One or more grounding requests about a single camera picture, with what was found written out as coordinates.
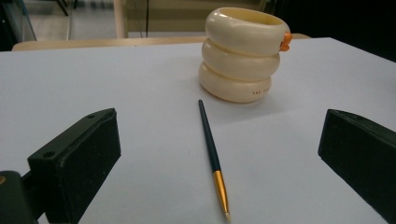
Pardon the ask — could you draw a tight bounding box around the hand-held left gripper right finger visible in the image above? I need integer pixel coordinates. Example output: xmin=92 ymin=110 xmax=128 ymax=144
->
xmin=318 ymin=108 xmax=396 ymax=224

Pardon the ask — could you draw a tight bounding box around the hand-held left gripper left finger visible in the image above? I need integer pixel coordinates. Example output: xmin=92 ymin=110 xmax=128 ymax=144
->
xmin=27 ymin=107 xmax=122 ymax=224

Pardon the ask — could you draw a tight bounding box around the white table mat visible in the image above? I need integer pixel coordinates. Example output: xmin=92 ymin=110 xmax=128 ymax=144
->
xmin=0 ymin=36 xmax=396 ymax=224

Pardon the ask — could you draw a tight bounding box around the black curtain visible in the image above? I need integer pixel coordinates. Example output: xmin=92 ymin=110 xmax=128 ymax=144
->
xmin=274 ymin=0 xmax=396 ymax=63

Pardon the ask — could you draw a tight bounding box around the cream ringed duck pen holder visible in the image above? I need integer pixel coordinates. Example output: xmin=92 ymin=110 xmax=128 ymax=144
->
xmin=198 ymin=7 xmax=293 ymax=105

